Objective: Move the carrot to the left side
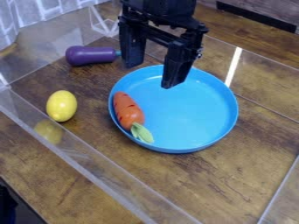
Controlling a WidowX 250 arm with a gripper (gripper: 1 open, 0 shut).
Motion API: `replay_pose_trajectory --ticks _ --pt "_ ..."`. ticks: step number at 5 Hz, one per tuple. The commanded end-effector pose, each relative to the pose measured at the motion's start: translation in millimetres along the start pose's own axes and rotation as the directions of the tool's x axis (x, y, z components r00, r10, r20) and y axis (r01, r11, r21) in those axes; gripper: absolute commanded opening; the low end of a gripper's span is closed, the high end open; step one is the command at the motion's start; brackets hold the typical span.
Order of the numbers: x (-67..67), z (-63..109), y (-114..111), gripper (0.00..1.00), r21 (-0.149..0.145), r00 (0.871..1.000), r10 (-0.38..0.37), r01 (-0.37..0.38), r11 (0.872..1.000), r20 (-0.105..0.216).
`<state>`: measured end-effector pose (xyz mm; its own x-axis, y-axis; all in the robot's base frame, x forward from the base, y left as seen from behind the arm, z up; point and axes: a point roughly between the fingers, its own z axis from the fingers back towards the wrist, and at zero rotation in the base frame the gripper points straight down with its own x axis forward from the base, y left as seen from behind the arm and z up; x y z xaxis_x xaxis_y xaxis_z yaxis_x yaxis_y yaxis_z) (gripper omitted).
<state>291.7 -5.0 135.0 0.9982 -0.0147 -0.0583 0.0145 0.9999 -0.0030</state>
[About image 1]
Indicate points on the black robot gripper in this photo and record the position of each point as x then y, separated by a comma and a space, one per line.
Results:
165, 22

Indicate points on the orange toy carrot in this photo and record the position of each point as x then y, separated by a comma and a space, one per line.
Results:
130, 117

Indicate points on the purple toy eggplant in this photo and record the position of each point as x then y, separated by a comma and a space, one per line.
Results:
81, 55

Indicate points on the black bar on table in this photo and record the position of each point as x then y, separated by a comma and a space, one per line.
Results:
265, 20

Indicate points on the blue round plate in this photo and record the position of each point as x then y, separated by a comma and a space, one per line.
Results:
188, 116

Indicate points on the yellow toy lemon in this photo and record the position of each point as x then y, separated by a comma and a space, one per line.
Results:
61, 106

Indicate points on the grey brick-pattern curtain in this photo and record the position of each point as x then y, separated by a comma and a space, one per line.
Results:
18, 13

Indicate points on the clear acrylic enclosure wall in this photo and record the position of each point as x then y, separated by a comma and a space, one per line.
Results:
82, 175

